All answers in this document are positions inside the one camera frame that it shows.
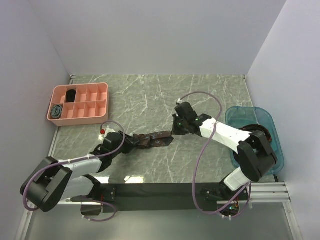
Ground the brown blue floral tie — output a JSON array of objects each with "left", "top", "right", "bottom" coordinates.
[{"left": 133, "top": 131, "right": 174, "bottom": 149}]

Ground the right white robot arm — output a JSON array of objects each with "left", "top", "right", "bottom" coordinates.
[{"left": 172, "top": 102, "right": 278, "bottom": 200}]

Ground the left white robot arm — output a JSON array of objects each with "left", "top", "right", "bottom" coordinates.
[{"left": 20, "top": 131, "right": 140, "bottom": 212}]

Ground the teal transparent plastic bin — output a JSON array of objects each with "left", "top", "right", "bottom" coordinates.
[{"left": 225, "top": 106, "right": 285, "bottom": 176}]

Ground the pink compartment organizer tray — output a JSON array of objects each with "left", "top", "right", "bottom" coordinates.
[{"left": 47, "top": 82, "right": 109, "bottom": 127}]

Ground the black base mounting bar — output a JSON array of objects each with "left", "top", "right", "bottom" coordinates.
[{"left": 69, "top": 182, "right": 248, "bottom": 214}]

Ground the dark red patterned tie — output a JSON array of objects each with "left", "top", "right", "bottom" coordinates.
[{"left": 239, "top": 124, "right": 272, "bottom": 143}]

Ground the black rolled tie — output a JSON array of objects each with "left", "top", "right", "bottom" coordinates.
[{"left": 65, "top": 89, "right": 77, "bottom": 103}]

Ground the grey patterned rolled tie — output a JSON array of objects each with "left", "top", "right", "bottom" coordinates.
[{"left": 50, "top": 104, "right": 63, "bottom": 119}]

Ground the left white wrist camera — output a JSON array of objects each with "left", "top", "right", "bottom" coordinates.
[{"left": 98, "top": 126, "right": 116, "bottom": 141}]

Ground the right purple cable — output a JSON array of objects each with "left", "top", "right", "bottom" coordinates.
[{"left": 178, "top": 91, "right": 252, "bottom": 221}]

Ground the purple cable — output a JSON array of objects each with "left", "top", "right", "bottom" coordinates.
[
  {"left": 178, "top": 91, "right": 252, "bottom": 221},
  {"left": 22, "top": 120, "right": 126, "bottom": 222}
]

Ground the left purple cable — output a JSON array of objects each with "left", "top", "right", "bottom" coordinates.
[{"left": 22, "top": 120, "right": 126, "bottom": 222}]

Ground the aluminium frame rail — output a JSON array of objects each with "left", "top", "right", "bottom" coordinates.
[{"left": 16, "top": 182, "right": 292, "bottom": 240}]

